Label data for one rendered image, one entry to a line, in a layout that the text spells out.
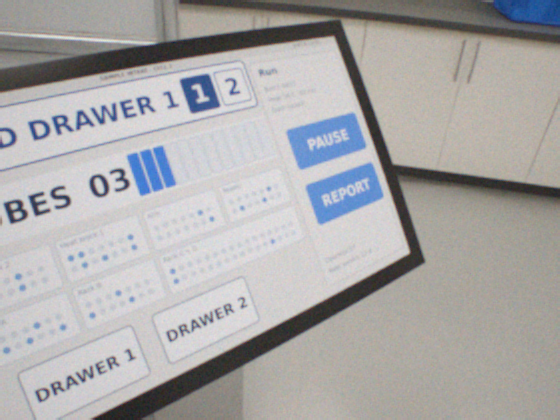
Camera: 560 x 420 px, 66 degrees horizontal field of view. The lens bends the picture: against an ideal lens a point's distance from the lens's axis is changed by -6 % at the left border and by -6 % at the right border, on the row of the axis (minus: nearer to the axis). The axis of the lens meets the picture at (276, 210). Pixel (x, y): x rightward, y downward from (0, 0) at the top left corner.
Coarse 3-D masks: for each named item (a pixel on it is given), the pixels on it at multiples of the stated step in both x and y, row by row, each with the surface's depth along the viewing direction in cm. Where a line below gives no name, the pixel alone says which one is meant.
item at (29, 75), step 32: (256, 32) 46; (288, 32) 48; (320, 32) 50; (32, 64) 35; (64, 64) 37; (96, 64) 38; (128, 64) 39; (352, 64) 52; (384, 160) 52; (416, 256) 53; (352, 288) 48; (288, 320) 43; (320, 320) 45; (224, 352) 40; (256, 352) 41; (160, 384) 37; (192, 384) 38; (96, 416) 34; (128, 416) 35
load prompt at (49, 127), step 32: (224, 64) 44; (64, 96) 36; (96, 96) 38; (128, 96) 39; (160, 96) 40; (192, 96) 42; (224, 96) 43; (256, 96) 45; (0, 128) 34; (32, 128) 35; (64, 128) 36; (96, 128) 37; (128, 128) 39; (160, 128) 40; (0, 160) 33; (32, 160) 34
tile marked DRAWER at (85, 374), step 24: (120, 336) 36; (48, 360) 33; (72, 360) 34; (96, 360) 35; (120, 360) 36; (144, 360) 37; (24, 384) 32; (48, 384) 33; (72, 384) 34; (96, 384) 34; (120, 384) 35; (48, 408) 33; (72, 408) 33
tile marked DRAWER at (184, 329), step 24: (216, 288) 40; (240, 288) 42; (168, 312) 38; (192, 312) 39; (216, 312) 40; (240, 312) 41; (168, 336) 38; (192, 336) 39; (216, 336) 40; (168, 360) 37
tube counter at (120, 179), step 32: (224, 128) 43; (256, 128) 45; (96, 160) 37; (128, 160) 38; (160, 160) 40; (192, 160) 41; (224, 160) 43; (256, 160) 44; (96, 192) 37; (128, 192) 38; (160, 192) 39
